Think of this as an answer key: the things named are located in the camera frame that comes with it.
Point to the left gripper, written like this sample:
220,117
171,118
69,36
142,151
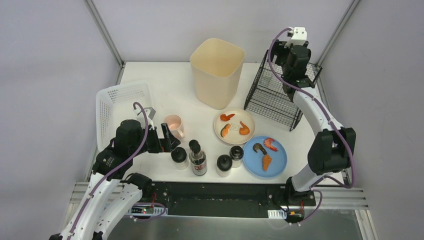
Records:
164,138

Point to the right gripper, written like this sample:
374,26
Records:
280,48

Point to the soy sauce bottle red label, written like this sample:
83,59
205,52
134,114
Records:
198,160

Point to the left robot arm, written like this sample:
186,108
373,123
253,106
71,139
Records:
94,219

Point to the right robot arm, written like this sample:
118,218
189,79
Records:
333,146

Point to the black lid jar left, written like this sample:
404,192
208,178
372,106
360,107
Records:
179,157

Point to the black lid jar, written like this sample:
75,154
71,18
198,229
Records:
179,157
236,153
224,165

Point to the pink mug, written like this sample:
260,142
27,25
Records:
175,124

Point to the small dark spice jar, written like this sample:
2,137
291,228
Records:
192,143

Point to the orange dark food piece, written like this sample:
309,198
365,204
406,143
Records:
225,130

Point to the black lid jar middle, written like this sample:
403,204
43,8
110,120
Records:
224,165

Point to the orange food piece top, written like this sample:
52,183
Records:
226,117

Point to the beige plastic bin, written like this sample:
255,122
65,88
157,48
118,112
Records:
216,69

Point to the white plastic basket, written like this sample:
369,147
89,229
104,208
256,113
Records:
115,104

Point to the beige plate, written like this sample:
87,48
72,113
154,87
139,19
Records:
234,137

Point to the black lid jar right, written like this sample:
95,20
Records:
236,153

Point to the orange curved food piece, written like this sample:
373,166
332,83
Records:
244,129

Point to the blue plate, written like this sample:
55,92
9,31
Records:
253,160

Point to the dark curved food piece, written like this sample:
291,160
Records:
258,147

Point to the red shrimp toy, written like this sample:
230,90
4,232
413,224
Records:
269,143

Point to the orange fried food piece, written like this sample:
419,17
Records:
266,161

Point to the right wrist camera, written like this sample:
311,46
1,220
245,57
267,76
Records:
297,37

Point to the black wire basket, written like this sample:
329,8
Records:
267,98

